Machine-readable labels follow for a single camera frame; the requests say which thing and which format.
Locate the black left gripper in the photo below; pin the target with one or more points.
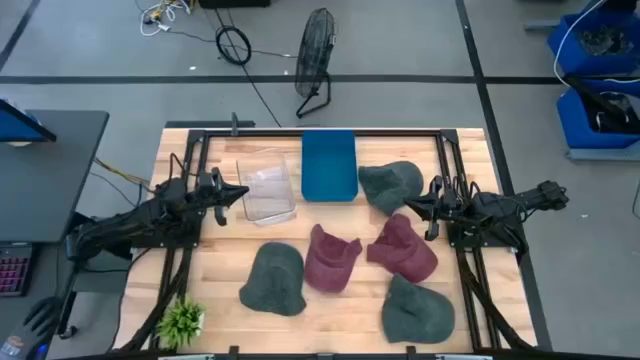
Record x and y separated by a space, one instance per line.
218 200

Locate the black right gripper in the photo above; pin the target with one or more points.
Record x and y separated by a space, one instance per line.
436 210

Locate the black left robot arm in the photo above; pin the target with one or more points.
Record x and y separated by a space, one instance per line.
140 220

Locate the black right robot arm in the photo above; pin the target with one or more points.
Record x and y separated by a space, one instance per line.
500 205

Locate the clear plastic bin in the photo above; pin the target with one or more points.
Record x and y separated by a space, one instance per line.
270 200

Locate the maroon cap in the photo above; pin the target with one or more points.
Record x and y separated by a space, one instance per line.
327 265
405 250

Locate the blue plastic bin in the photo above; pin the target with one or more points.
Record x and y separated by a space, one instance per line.
330 170

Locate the small green potted plant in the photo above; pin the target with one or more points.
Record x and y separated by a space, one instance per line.
180 325

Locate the black floor fan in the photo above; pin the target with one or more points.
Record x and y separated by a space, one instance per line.
315 45

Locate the large blue storage tub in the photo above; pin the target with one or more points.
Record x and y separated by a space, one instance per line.
575 125
570 55

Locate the black desk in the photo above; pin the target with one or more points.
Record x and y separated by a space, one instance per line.
50 175

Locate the black box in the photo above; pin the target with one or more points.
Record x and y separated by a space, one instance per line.
235 3

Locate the blue screen monitor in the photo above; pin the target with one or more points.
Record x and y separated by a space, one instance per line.
15 127

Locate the keyboard with pink backlight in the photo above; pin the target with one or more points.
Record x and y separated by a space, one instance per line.
15 272

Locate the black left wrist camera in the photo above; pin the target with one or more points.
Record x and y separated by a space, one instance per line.
207 181

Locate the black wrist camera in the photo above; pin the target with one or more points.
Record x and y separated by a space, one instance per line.
207 181
451 197

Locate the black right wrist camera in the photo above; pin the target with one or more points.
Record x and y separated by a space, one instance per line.
451 197

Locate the black metal table frame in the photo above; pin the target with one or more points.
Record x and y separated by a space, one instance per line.
197 136

